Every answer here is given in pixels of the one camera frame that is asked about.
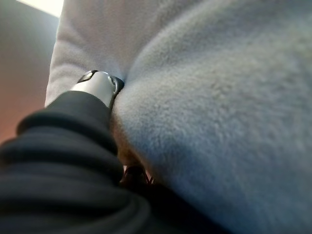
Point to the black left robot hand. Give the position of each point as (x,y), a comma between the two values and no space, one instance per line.
(61,170)

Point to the white fringed cushion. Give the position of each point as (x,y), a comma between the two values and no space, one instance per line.
(207,109)

